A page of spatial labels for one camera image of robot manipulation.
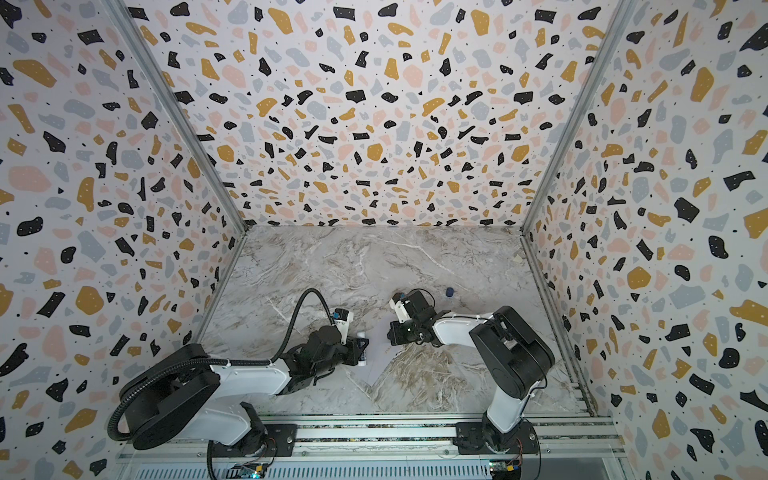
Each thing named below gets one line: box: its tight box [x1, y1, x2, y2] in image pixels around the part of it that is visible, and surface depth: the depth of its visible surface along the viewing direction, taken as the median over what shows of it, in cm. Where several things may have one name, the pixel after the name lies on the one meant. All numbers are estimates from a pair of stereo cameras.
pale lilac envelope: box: [348, 320, 405, 387], surface depth 89 cm
